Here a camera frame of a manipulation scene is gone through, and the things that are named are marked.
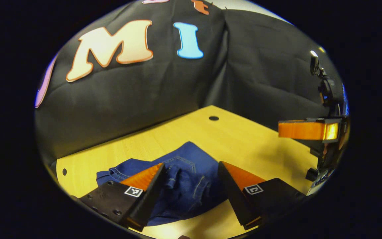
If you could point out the blue denim jeans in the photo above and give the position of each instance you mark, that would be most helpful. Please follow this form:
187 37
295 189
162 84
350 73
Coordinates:
184 186

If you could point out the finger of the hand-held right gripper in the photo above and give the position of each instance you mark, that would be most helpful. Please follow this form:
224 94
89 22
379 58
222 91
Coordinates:
303 130

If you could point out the black backdrop cloth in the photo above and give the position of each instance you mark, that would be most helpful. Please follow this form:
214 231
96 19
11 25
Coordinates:
144 93

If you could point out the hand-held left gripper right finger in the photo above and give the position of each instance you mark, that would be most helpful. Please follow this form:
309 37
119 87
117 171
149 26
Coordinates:
234 196

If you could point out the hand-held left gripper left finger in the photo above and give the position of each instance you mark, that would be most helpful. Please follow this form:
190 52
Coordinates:
148 199

